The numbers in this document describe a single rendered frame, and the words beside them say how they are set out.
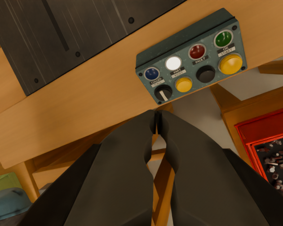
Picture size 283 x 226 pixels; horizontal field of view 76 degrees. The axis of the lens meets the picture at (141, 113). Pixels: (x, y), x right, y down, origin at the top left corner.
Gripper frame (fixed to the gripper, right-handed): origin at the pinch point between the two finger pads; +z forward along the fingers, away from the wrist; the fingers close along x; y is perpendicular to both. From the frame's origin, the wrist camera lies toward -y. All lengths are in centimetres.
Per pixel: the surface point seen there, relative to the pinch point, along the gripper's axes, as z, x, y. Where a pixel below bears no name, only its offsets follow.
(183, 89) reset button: 15.9, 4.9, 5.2
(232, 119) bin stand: 23.5, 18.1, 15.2
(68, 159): 32, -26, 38
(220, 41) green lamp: 15.1, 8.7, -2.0
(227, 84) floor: 95, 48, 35
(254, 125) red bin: 18.4, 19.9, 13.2
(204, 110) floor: 93, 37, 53
